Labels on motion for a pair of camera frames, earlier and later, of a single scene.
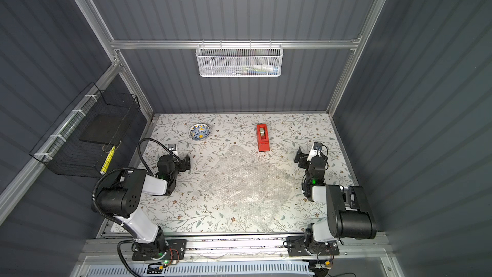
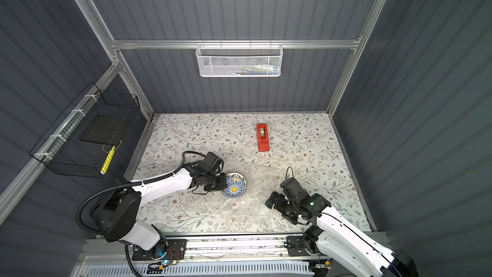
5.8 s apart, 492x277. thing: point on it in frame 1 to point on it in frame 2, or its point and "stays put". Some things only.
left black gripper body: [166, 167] to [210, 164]
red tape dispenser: [262, 137] stays put
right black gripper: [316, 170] to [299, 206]
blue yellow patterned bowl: [199, 131] to [236, 184]
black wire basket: [82, 140] stays put
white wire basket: [239, 60] stays put
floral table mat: [243, 176] stays put
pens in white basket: [257, 68] stays put
